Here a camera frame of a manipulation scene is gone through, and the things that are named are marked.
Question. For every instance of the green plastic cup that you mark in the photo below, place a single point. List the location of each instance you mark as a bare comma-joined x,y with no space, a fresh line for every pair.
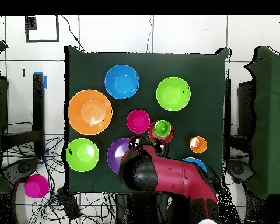
162,128

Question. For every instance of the pink plastic bowl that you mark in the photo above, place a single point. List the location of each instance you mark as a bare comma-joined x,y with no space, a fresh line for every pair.
138,121

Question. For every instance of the red plastic bowl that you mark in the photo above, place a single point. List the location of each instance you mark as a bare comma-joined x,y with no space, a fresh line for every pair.
151,133

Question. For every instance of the black box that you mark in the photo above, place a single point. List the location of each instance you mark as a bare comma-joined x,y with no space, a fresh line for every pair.
4,102
246,105

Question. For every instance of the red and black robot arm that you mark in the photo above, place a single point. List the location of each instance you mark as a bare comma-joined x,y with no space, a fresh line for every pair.
177,175

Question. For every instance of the orange plastic cup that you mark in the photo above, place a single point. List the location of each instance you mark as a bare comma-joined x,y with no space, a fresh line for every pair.
198,145

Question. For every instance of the dark square floor frame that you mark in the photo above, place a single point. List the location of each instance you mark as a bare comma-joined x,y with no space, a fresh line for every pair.
30,23

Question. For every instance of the green plastic bowl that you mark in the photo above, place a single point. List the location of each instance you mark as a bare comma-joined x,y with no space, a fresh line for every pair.
173,94
82,155

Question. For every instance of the blue plastic bowl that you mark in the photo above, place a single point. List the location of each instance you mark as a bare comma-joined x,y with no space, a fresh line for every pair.
198,163
121,81

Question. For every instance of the black power strip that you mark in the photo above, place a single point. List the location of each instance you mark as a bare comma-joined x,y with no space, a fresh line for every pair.
68,205

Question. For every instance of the dark green tablecloth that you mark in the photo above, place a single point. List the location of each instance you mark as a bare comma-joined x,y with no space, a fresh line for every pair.
200,70

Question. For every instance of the large orange plastic bowl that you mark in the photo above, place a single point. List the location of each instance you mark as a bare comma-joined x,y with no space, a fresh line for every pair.
90,112

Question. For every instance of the purple plastic bowl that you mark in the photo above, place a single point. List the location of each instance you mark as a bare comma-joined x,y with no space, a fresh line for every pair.
116,154

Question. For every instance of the black stand with blue tape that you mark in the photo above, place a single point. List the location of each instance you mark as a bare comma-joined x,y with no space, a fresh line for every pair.
38,105

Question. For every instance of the pink plastic cup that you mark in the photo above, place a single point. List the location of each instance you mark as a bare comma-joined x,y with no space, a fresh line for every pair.
36,186

